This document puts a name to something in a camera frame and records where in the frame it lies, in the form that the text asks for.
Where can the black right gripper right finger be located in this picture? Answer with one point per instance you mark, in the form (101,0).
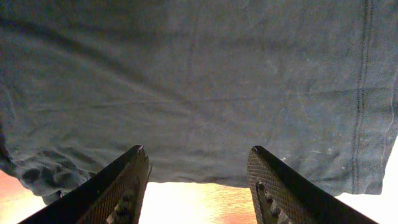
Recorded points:
(280,195)

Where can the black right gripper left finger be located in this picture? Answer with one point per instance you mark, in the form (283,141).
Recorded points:
(114,195)

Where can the dark teal shirt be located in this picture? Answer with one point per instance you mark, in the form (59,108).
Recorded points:
(198,83)

